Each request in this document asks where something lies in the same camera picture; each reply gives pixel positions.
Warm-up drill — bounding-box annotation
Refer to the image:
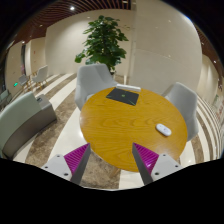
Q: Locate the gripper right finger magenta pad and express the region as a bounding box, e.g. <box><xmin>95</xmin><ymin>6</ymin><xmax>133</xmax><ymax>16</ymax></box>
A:
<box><xmin>132</xmin><ymin>143</ymin><xmax>182</xmax><ymax>185</ymax></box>

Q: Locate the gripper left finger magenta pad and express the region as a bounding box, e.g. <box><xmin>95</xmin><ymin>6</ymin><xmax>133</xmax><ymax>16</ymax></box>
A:
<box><xmin>42</xmin><ymin>143</ymin><xmax>91</xmax><ymax>185</ymax></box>

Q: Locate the white computer mouse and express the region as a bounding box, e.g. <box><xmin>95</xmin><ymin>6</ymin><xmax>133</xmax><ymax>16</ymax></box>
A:
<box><xmin>156</xmin><ymin>124</ymin><xmax>172</xmax><ymax>137</ymax></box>

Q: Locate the black mouse pad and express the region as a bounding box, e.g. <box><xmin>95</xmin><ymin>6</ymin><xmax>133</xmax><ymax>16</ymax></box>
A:
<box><xmin>107</xmin><ymin>88</ymin><xmax>139</xmax><ymax>106</ymax></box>

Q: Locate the round wooden table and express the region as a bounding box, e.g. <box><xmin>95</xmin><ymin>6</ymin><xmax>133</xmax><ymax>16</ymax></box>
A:
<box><xmin>80</xmin><ymin>89</ymin><xmax>187</xmax><ymax>172</ymax></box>

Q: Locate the grey green sofa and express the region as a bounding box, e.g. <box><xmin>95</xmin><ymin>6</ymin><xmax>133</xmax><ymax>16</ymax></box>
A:
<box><xmin>0</xmin><ymin>92</ymin><xmax>56</xmax><ymax>159</ymax></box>

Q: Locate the grey chair right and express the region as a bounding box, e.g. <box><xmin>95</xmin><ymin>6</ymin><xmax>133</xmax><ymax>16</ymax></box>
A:
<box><xmin>162</xmin><ymin>82</ymin><xmax>199</xmax><ymax>141</ymax></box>

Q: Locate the grey chair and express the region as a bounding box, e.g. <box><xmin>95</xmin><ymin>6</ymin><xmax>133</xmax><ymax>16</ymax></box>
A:
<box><xmin>75</xmin><ymin>64</ymin><xmax>117</xmax><ymax>110</ymax></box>
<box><xmin>162</xmin><ymin>82</ymin><xmax>199</xmax><ymax>141</ymax></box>

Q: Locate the white keyboard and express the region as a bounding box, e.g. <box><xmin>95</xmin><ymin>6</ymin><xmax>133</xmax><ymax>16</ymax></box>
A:
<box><xmin>116</xmin><ymin>84</ymin><xmax>141</xmax><ymax>92</ymax></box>

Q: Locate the grey chair left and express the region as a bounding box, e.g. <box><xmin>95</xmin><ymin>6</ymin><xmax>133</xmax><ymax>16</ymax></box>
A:
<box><xmin>75</xmin><ymin>64</ymin><xmax>117</xmax><ymax>110</ymax></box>

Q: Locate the white chair far background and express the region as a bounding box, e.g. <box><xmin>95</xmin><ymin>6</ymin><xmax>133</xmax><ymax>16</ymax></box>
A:
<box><xmin>33</xmin><ymin>65</ymin><xmax>48</xmax><ymax>87</ymax></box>

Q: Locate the grey chair far background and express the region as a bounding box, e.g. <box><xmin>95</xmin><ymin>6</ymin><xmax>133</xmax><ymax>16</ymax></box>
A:
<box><xmin>19</xmin><ymin>74</ymin><xmax>29</xmax><ymax>90</ymax></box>

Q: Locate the green potted plant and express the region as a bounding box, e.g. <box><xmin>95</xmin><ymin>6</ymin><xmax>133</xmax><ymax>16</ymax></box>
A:
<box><xmin>74</xmin><ymin>15</ymin><xmax>128</xmax><ymax>73</ymax></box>

